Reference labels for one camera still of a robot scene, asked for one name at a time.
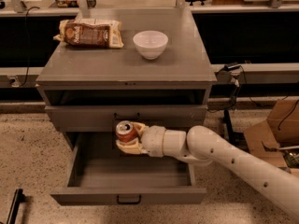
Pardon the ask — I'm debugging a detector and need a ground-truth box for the white ceramic bowl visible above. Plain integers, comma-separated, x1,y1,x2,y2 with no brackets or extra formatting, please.
133,30,168,60

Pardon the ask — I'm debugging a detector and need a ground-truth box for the closed grey middle drawer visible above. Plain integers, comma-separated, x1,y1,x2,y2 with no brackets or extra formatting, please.
46,105,207,133

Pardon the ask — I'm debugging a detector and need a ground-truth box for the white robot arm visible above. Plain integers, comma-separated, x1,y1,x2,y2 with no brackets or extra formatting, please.
115,120,299,219

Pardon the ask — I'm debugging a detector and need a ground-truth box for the red coke can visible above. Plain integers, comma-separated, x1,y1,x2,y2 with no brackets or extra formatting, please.
115,120,138,143

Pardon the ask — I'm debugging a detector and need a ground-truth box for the black hanging cable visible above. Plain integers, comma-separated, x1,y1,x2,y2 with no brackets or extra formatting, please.
18,6,41,88

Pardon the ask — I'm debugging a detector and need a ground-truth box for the black bar on floor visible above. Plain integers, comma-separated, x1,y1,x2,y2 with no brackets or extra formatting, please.
6,189,25,224

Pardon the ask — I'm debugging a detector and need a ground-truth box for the brown cardboard box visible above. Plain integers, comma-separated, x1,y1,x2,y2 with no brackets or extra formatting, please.
244,100,299,177

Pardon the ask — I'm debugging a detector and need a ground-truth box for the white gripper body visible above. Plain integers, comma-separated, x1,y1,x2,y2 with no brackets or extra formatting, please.
141,126,166,157

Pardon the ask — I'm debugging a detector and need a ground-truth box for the grey drawer cabinet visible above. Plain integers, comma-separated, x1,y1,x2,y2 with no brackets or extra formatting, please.
35,7,217,207

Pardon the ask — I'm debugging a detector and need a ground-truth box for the black stand with cables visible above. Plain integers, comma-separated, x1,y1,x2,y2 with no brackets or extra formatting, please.
216,63,245,147

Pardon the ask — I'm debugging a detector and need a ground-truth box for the brown snack bag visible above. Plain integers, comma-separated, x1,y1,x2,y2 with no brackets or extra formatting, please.
53,19,123,49

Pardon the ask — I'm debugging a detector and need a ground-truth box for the open grey bottom drawer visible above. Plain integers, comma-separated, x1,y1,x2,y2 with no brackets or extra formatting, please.
51,133,206,205

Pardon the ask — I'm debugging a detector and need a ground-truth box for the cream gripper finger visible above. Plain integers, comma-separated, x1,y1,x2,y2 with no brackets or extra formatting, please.
132,122,148,137
116,138,147,155

